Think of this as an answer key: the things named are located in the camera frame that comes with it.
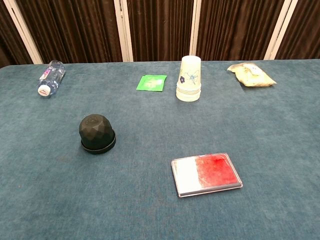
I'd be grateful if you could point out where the black round object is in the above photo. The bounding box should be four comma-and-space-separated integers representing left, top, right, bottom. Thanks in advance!
78, 113, 117, 155

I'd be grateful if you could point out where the green foil sachet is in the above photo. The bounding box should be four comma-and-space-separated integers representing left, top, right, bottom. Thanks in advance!
135, 74, 168, 93

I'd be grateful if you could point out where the clear red white card box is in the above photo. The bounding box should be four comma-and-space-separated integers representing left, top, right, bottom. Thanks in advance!
171, 152, 244, 198

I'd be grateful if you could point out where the blue felt table cover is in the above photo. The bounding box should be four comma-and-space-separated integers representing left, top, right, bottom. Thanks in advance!
0, 58, 320, 240

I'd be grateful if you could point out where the dark brown pleated curtain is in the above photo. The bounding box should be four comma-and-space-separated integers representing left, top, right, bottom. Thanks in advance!
0, 0, 320, 69

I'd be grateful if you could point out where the yellowish wet wipes pack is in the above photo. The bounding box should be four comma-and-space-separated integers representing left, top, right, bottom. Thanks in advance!
226, 62, 278, 88

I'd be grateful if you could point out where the clear plastic water bottle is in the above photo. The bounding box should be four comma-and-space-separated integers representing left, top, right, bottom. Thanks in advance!
36, 59, 66, 97

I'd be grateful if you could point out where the white partition post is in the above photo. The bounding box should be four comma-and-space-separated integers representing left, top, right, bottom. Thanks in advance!
2, 0, 45, 65
263, 0, 299, 61
188, 0, 202, 57
113, 0, 134, 63

